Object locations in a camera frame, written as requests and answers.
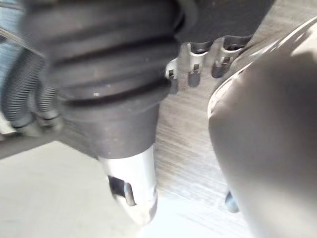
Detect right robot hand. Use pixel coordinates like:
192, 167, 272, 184
19, 0, 273, 225

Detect white flat panel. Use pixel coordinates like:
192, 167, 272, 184
0, 141, 149, 238

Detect silver robot leg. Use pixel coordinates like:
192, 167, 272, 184
207, 15, 317, 238

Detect grey corrugated hose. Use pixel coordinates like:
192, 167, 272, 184
36, 83, 62, 126
0, 48, 38, 129

